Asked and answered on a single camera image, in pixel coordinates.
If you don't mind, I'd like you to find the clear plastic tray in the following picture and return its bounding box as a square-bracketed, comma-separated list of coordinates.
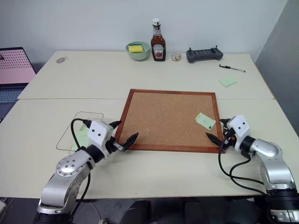
[56, 111, 105, 152]

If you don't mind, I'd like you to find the green sticky note pad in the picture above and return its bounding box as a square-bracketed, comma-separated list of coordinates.
[219, 76, 237, 88]

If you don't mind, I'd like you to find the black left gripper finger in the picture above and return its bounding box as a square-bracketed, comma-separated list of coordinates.
[108, 120, 123, 129]
[121, 132, 140, 152]

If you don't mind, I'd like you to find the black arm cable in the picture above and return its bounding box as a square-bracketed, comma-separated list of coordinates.
[218, 137, 268, 195]
[71, 118, 92, 222]

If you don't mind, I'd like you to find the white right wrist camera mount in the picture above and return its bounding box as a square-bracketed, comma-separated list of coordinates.
[227, 114, 251, 151]

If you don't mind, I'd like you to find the black and white pen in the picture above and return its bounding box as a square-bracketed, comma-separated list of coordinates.
[219, 64, 246, 73]

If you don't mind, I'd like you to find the laptop with pink screen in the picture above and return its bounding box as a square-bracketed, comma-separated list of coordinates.
[0, 47, 37, 122]

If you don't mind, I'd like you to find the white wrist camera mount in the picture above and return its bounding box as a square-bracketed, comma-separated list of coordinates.
[227, 114, 251, 151]
[86, 120, 115, 156]

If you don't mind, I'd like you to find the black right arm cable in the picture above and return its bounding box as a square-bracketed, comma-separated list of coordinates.
[218, 137, 268, 195]

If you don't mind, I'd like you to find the yellow sponge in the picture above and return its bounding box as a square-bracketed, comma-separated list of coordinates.
[128, 43, 144, 54]

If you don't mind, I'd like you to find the wood-framed cork board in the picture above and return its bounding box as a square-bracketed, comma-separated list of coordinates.
[114, 88, 227, 154]

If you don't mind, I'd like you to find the grey floor cable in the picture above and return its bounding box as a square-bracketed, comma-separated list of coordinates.
[89, 200, 107, 224]

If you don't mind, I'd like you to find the ketchup bottle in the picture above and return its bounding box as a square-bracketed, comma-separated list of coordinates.
[150, 18, 167, 62]

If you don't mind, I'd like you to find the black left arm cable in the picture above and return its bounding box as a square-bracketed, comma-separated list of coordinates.
[71, 118, 92, 222]

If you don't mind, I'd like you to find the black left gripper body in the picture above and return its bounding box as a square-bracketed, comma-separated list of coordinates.
[105, 122, 124, 154]

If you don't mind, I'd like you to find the grey remote controller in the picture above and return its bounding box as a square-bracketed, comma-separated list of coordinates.
[186, 45, 224, 63]

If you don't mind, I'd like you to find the green bowl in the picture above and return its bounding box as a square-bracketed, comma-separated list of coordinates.
[125, 41, 150, 61]

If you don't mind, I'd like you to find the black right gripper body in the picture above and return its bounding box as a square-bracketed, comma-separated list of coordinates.
[221, 123, 235, 147]

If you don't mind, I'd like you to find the green sticky note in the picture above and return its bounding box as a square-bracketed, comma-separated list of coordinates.
[195, 112, 217, 130]

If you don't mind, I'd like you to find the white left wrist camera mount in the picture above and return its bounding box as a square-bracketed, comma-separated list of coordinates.
[86, 120, 115, 156]

